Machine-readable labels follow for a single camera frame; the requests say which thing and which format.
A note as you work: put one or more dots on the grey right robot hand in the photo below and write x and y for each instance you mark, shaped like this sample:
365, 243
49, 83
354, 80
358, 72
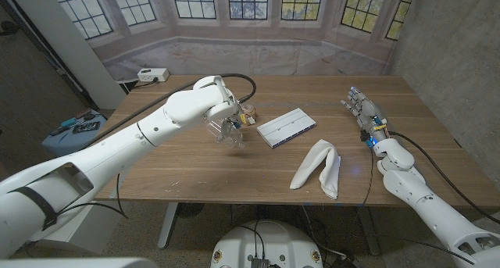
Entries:
367, 111

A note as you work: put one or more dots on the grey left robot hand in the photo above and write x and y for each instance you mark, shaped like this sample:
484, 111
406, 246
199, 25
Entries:
227, 129

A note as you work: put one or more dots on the white flat box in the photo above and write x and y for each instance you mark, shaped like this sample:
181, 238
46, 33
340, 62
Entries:
285, 127

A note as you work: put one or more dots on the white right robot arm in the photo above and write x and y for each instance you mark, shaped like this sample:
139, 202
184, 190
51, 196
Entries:
429, 205

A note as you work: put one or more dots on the clear plastic bottle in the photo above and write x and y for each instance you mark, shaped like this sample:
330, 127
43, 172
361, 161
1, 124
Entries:
235, 143

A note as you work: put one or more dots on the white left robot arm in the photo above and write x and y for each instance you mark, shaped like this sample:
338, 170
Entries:
117, 151

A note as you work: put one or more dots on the grey table leg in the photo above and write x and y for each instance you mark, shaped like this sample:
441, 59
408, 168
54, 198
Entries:
168, 225
369, 231

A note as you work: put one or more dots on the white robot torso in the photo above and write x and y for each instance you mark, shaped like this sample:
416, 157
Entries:
269, 240

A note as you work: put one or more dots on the white folded cloth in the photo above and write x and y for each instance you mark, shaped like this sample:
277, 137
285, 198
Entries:
312, 162

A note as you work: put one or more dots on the blue stool with tools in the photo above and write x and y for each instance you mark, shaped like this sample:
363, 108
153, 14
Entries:
66, 143

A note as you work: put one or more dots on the printed window backdrop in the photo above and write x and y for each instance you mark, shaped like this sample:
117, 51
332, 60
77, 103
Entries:
250, 53

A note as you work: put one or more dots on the white power strip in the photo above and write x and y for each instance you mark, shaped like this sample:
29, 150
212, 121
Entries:
153, 74

